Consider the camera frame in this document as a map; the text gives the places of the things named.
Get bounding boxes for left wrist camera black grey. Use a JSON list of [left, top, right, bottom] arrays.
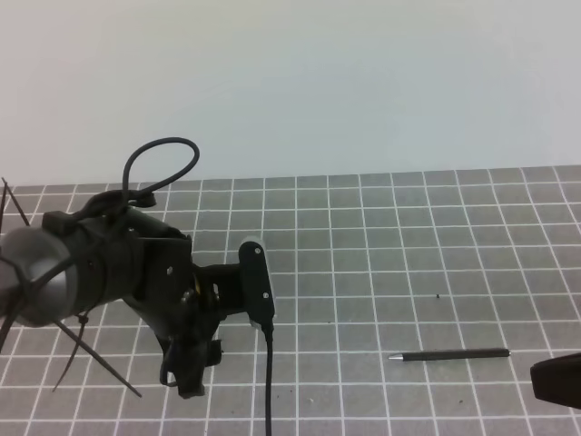
[[238, 237, 275, 332]]

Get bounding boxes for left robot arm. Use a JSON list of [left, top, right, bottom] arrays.
[[1, 208, 246, 399]]

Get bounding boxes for black cable ties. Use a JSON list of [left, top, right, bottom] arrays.
[[0, 176, 144, 400]]

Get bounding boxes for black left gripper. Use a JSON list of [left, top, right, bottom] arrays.
[[76, 208, 243, 400]]

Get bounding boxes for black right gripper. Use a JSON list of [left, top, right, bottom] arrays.
[[530, 353, 581, 407]]

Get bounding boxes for black pen silver tip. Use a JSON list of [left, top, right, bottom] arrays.
[[388, 348, 511, 362]]

